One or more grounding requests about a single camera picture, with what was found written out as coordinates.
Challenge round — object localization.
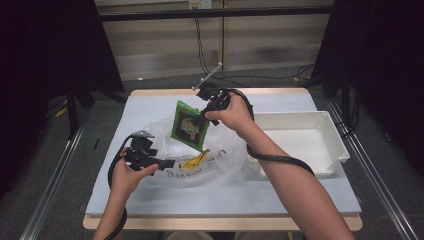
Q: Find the green snack packet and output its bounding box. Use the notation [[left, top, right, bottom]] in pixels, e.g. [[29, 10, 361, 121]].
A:
[[170, 100, 211, 153]]

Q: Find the person's left hand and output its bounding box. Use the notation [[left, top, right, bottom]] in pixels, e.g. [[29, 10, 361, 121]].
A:
[[110, 148, 160, 201]]

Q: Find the black curtain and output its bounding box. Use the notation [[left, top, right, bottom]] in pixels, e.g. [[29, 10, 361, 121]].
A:
[[309, 0, 424, 174], [0, 0, 125, 201]]

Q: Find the metal floor rail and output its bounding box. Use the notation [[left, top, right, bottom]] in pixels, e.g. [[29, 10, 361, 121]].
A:
[[19, 113, 91, 240], [326, 98, 419, 240]]

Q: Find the black horizontal bar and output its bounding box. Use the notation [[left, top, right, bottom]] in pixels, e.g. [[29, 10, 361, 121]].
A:
[[99, 5, 334, 22]]

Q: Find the person's left leg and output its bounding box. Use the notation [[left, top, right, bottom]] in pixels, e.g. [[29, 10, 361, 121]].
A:
[[164, 231, 214, 240]]

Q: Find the person's right leg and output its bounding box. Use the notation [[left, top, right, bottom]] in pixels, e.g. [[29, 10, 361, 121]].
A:
[[233, 231, 291, 240]]

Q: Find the black floor cable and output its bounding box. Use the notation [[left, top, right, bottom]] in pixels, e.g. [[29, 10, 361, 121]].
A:
[[194, 16, 316, 88]]

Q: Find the white wall socket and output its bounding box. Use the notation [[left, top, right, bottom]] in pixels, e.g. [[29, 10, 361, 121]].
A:
[[188, 0, 213, 10]]

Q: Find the person's leg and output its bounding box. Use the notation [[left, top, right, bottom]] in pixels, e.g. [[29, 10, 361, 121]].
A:
[[233, 231, 291, 240], [164, 231, 214, 240]]

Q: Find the white plastic bin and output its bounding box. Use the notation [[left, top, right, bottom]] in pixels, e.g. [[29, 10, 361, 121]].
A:
[[248, 110, 351, 178]]

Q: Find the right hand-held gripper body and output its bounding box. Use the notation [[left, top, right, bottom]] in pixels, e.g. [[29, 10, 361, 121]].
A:
[[192, 61, 231, 113]]

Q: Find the person's right hand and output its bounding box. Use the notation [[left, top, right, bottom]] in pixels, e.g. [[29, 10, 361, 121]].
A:
[[204, 93, 258, 139]]

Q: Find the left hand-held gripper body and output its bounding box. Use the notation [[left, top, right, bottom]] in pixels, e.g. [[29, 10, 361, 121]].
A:
[[124, 130, 158, 172]]

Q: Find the clear plastic bag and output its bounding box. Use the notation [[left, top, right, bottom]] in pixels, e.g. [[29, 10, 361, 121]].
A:
[[143, 114, 255, 188]]

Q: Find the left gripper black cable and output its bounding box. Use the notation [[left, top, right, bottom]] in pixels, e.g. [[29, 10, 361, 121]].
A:
[[103, 134, 135, 240]]

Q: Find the yellow banana peel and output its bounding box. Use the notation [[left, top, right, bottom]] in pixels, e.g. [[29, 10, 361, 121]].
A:
[[179, 149, 211, 170]]

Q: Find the black metal stand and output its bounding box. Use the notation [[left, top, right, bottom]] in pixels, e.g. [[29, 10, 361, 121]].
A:
[[64, 83, 82, 141], [339, 71, 355, 134]]

